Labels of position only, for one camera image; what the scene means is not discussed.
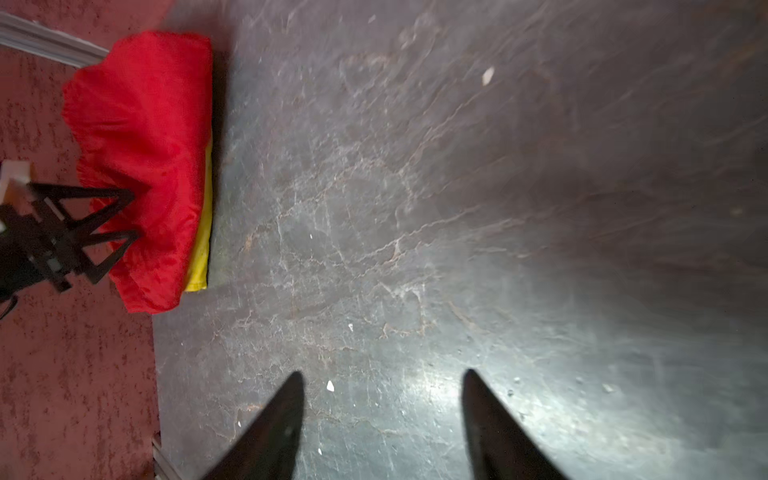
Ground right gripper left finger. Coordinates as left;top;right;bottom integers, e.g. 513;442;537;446
204;371;305;480

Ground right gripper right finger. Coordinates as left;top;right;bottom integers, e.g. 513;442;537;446
461;369;566;480

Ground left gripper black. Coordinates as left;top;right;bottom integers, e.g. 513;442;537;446
1;183;140;300

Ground yellow shorts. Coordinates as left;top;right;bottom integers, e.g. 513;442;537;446
184;141;213;293

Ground red shorts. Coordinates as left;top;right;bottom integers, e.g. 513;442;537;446
62;31;213;314

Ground left corner aluminium post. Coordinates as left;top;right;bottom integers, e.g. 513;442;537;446
1;12;109;68

